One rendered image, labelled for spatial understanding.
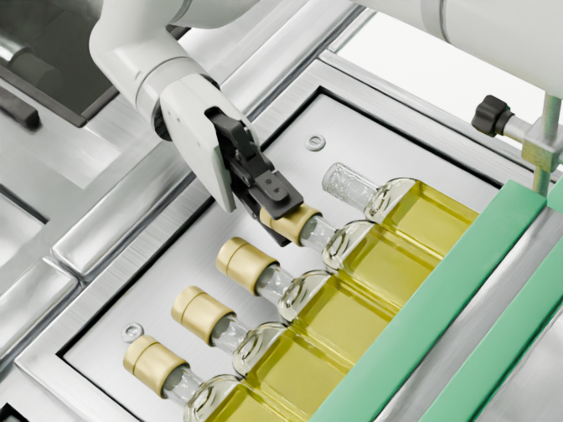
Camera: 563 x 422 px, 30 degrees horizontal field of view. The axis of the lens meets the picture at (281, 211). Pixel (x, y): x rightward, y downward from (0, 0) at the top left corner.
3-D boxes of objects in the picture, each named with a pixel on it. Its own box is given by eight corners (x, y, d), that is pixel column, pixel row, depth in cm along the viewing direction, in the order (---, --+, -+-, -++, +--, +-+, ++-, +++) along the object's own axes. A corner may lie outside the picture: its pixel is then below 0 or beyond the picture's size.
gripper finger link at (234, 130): (198, 122, 96) (233, 173, 96) (210, 102, 88) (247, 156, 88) (209, 115, 96) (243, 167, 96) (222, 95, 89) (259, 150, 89)
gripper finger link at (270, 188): (231, 174, 92) (276, 223, 89) (225, 152, 89) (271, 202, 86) (261, 156, 93) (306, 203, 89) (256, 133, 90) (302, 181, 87)
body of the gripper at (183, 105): (159, 154, 103) (222, 227, 97) (134, 85, 95) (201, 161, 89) (222, 115, 105) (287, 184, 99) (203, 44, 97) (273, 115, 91)
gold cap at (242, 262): (283, 275, 90) (245, 249, 92) (278, 253, 87) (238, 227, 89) (256, 304, 89) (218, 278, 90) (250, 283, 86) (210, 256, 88)
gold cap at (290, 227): (325, 227, 92) (286, 203, 94) (321, 203, 89) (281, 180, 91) (299, 254, 91) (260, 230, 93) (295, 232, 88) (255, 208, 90)
